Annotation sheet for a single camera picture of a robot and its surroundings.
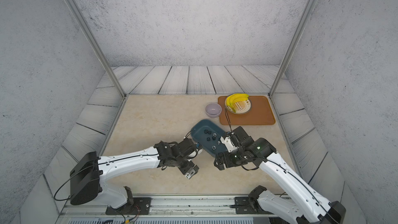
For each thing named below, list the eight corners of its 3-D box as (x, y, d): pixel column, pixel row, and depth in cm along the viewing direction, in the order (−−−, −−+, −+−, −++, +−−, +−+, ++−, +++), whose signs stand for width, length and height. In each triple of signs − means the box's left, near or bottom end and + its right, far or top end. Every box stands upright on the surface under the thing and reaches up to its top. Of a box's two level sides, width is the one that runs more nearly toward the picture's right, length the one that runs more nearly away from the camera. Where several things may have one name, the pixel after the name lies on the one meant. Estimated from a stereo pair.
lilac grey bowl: (205, 119, 108) (205, 114, 104) (205, 107, 115) (205, 102, 111) (221, 119, 108) (222, 114, 104) (220, 107, 115) (221, 102, 111)
